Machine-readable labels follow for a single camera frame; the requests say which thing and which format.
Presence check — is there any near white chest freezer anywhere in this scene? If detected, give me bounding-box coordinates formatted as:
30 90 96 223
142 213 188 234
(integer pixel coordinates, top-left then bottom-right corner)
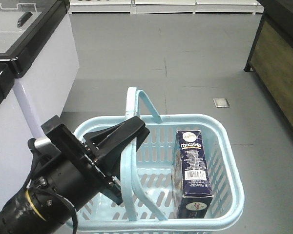
0 62 46 210

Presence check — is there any light blue shopping basket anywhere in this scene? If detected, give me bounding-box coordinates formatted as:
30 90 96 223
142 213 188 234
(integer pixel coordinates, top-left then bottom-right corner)
74 87 245 234

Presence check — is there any metal floor socket plate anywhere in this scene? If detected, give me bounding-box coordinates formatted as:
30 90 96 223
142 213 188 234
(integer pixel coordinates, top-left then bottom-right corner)
213 97 230 108

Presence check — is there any dark blue Chocofello cookie box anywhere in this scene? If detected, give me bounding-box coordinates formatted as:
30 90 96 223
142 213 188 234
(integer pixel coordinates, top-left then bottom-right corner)
172 130 214 219

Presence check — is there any white chest freezer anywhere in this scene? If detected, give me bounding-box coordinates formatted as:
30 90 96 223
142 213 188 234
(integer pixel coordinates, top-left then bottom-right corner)
0 62 46 210
0 0 79 138

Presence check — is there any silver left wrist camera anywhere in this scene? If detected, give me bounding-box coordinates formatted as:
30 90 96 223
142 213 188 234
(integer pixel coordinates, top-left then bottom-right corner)
27 137 57 155

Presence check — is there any far white chest freezer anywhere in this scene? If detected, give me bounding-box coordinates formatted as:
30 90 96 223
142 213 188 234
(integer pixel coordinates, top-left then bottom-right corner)
0 0 79 138

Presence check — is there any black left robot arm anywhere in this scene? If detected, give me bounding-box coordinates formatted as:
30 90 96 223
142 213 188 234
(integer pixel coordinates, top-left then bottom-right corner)
0 116 149 234

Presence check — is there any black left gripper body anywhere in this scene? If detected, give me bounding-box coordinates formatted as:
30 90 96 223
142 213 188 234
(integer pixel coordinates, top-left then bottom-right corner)
41 116 115 193

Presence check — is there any dark wooden display stand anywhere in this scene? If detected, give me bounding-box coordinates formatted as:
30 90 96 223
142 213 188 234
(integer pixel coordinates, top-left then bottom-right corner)
244 0 293 131

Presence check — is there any white supermarket shelf unit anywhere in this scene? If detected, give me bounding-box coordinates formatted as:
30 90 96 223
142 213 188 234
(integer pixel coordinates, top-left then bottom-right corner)
69 0 264 15

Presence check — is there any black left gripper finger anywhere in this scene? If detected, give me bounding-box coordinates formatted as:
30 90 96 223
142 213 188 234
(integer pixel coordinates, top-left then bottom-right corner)
101 176 123 205
84 116 150 171

